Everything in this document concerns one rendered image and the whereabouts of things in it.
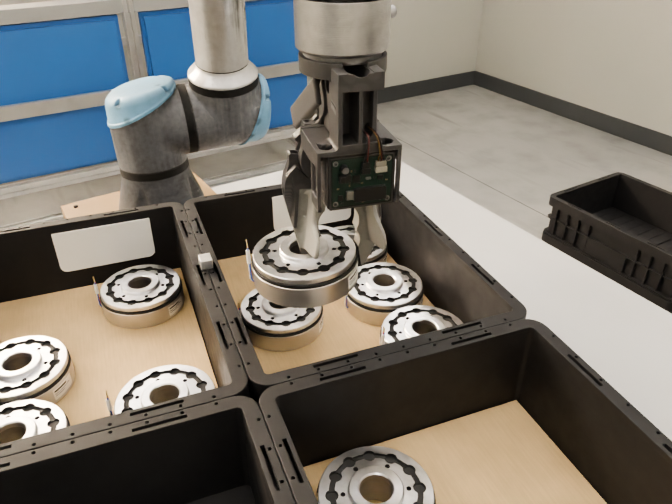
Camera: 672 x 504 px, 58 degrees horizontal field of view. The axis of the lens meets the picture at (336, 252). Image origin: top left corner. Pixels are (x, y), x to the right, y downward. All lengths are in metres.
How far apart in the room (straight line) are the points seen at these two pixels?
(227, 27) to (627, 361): 0.78
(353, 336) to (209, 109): 0.47
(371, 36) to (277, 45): 2.33
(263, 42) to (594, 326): 2.05
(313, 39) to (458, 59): 4.20
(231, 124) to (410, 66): 3.39
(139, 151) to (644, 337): 0.86
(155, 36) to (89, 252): 1.79
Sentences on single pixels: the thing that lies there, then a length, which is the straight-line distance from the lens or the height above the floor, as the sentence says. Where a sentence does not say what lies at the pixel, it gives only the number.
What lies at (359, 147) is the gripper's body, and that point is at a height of 1.14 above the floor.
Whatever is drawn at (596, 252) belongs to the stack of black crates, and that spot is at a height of 0.51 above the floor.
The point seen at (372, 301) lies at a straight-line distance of 0.77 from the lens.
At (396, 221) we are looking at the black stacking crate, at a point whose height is 0.89.
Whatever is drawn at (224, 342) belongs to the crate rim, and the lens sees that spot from 0.63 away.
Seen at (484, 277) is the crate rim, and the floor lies 0.92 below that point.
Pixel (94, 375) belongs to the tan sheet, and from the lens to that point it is 0.76.
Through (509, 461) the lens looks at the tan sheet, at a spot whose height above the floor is 0.83.
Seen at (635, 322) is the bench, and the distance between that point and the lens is 1.11.
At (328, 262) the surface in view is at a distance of 0.57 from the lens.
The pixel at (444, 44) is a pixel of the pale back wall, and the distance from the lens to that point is 4.54.
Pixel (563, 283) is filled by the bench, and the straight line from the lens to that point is 1.16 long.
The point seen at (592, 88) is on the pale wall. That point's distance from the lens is 4.13.
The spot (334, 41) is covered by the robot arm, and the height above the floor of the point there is 1.21.
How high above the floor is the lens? 1.32
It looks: 32 degrees down
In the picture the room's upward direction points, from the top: straight up
